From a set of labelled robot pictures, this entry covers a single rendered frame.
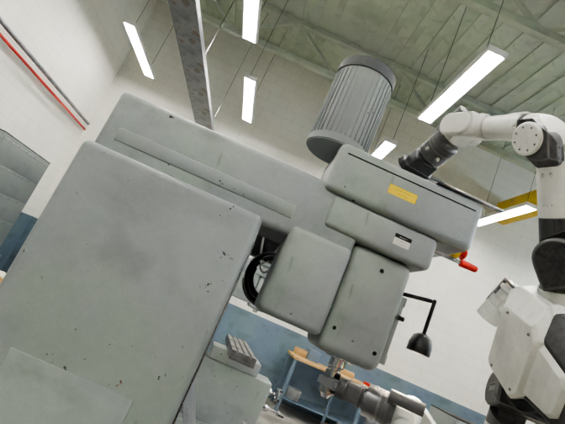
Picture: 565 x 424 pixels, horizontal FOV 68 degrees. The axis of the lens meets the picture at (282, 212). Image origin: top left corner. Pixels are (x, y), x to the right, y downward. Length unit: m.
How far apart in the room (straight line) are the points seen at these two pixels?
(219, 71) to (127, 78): 1.79
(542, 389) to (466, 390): 7.94
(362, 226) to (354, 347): 0.34
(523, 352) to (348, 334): 0.42
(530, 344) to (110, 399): 0.94
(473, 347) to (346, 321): 7.87
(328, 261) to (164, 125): 0.61
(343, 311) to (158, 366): 0.51
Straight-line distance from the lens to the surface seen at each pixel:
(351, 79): 1.41
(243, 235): 1.06
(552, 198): 1.12
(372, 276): 1.24
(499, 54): 4.59
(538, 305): 1.12
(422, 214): 1.29
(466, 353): 8.98
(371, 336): 1.24
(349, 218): 1.22
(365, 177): 1.25
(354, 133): 1.33
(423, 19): 7.26
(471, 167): 9.49
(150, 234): 1.08
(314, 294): 1.18
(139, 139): 1.27
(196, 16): 4.46
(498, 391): 1.33
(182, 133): 1.26
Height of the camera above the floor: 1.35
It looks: 13 degrees up
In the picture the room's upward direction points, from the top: 24 degrees clockwise
